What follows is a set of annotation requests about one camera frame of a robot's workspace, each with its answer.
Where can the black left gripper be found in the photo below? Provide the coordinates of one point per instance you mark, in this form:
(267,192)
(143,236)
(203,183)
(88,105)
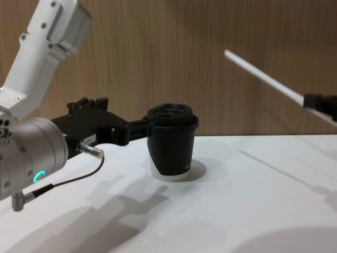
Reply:
(89,124)

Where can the black and white paper cup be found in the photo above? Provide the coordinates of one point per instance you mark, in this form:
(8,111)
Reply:
(173,153)

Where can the long white straw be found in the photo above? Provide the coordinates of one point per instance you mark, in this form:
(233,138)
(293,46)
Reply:
(263,72)

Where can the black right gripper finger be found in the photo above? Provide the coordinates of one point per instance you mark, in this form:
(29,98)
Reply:
(316,102)

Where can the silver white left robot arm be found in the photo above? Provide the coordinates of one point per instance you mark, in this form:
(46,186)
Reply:
(37,147)

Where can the black plastic cup lid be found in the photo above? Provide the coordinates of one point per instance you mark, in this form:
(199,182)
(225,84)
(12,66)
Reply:
(173,116)

